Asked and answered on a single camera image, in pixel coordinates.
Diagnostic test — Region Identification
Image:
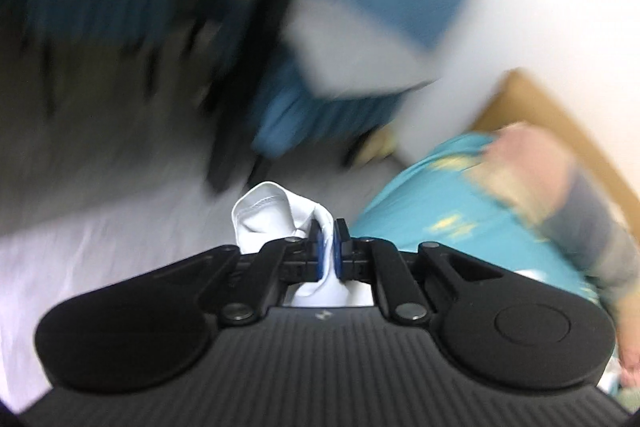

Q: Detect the brown bed headboard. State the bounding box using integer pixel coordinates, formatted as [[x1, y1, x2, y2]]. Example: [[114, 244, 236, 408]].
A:
[[472, 69, 640, 228]]

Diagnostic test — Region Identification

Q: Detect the plaid pillow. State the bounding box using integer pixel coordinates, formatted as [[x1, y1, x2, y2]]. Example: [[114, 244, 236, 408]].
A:
[[465, 123, 640, 313]]

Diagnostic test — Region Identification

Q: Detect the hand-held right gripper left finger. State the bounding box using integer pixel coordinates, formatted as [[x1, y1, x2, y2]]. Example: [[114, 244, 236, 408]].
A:
[[150, 219, 325, 327]]

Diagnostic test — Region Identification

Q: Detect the teal printed bed sheet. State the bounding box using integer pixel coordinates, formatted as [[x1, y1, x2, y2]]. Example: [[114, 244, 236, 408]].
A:
[[350, 134, 601, 308]]

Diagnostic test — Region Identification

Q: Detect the white t-shirt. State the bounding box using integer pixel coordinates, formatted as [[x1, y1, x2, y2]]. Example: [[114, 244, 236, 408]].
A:
[[232, 181, 376, 308]]

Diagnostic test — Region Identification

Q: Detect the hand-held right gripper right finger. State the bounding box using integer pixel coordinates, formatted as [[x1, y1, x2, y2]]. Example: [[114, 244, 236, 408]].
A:
[[334, 218, 503, 327]]

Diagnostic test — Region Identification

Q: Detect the grey seat cushion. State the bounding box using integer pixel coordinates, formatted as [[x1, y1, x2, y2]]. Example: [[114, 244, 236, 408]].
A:
[[287, 0, 443, 100]]

